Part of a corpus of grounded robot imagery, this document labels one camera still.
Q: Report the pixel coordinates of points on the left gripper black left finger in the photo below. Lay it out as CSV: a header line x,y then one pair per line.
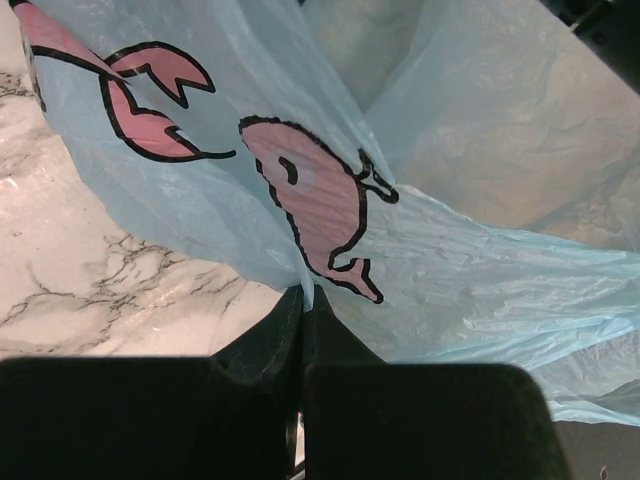
x,y
230,415

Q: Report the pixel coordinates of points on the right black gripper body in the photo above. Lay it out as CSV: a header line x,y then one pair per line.
x,y
609,28

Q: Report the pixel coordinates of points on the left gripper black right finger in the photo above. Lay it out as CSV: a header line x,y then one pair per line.
x,y
368,419

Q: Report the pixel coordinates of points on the blue plastic bag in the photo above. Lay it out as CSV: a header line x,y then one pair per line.
x,y
459,178

